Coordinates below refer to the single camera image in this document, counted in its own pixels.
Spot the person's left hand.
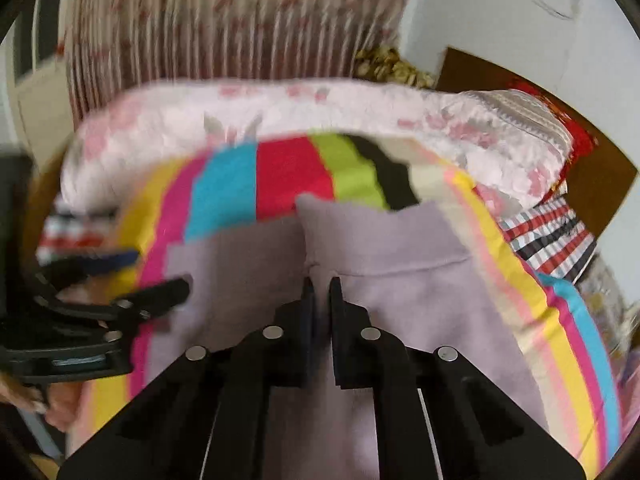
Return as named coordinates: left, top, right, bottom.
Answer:
left=0, top=372, right=83, bottom=433

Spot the rainbow striped bed sheet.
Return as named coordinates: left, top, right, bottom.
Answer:
left=65, top=132, right=626, bottom=480

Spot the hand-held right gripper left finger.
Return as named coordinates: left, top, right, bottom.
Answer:
left=56, top=276, right=317, bottom=480

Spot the yellow brown patterned cloth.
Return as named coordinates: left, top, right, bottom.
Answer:
left=352, top=46, right=436, bottom=88

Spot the grey trimmed pillow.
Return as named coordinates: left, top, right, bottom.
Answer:
left=470, top=89, right=573, bottom=148

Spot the pink floral quilt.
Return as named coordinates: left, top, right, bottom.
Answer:
left=60, top=80, right=573, bottom=211

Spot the pale floral cloth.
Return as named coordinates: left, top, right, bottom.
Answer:
left=575, top=255, right=636, bottom=376

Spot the lilac knitted sweater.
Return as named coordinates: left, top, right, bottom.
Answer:
left=145, top=192, right=551, bottom=480

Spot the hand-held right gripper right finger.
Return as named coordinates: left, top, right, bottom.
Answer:
left=327, top=276, right=587, bottom=480

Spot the small wooden headboard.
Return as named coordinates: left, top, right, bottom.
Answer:
left=435, top=47, right=640, bottom=241

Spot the striped pink curtain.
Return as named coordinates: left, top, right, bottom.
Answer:
left=57, top=0, right=418, bottom=121

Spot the white door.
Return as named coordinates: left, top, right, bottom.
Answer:
left=12, top=0, right=76, bottom=161

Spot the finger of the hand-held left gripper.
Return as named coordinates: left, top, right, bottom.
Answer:
left=35, top=275, right=193, bottom=346
left=32, top=247, right=143, bottom=294

